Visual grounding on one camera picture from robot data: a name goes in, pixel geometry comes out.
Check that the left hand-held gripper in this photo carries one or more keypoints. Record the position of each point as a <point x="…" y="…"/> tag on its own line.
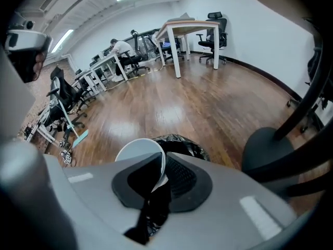
<point x="24" y="43"/>

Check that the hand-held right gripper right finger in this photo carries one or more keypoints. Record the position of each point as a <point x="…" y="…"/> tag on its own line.
<point x="221" y="191"/>

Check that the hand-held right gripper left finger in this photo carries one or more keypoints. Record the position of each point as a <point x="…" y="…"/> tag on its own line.
<point x="91" y="204"/>

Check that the black bagged trash bin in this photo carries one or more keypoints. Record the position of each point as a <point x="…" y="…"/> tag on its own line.
<point x="187" y="146"/>

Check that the white paper cup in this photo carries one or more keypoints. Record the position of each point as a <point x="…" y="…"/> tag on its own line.
<point x="138" y="150"/>

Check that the person's left hand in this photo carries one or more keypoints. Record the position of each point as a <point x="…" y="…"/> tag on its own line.
<point x="38" y="64"/>

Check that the light blue flat board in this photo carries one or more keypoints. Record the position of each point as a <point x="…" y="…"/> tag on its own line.
<point x="80" y="138"/>

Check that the small white desk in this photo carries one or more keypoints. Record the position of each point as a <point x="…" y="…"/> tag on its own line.
<point x="84" y="77"/>

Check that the long white desk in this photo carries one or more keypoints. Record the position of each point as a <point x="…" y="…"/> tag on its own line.
<point x="108" y="60"/>

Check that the black mesh office chair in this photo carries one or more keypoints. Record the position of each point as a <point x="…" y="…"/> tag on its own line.
<point x="138" y="44"/>

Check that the blue office chair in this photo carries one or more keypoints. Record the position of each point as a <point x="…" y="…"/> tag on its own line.
<point x="167" y="48"/>

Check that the black office chair with headrest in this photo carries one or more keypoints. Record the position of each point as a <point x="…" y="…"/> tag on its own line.
<point x="213" y="39"/>

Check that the white table with wooden top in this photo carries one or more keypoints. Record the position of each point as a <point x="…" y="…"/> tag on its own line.
<point x="182" y="26"/>

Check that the grey item on table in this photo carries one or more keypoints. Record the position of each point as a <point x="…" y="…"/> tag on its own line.
<point x="182" y="18"/>

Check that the white metal frame stand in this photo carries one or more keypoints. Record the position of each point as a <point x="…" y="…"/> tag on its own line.
<point x="45" y="129"/>

